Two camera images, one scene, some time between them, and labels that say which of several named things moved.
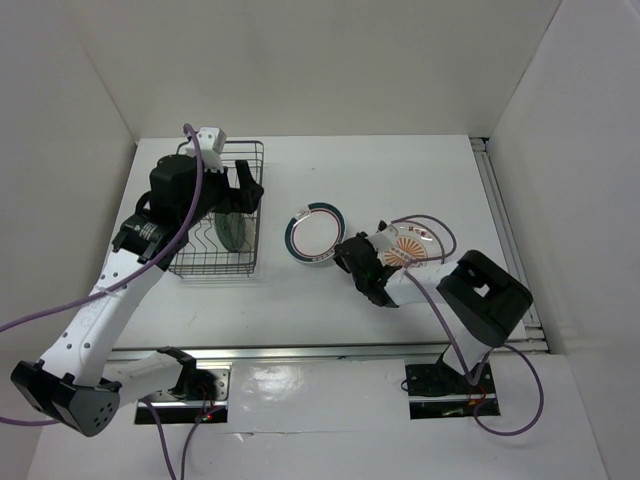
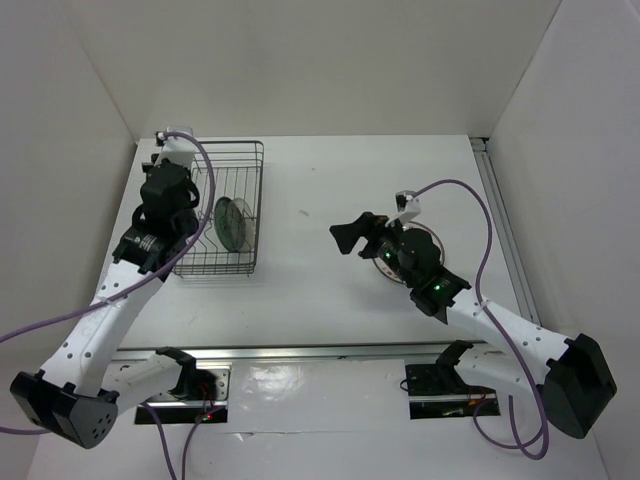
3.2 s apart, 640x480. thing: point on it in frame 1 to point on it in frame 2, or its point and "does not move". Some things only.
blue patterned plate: (231, 229) does not move
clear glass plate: (249, 237) does not move
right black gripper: (340, 259) to (365, 225)
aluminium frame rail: (534, 344) does not move
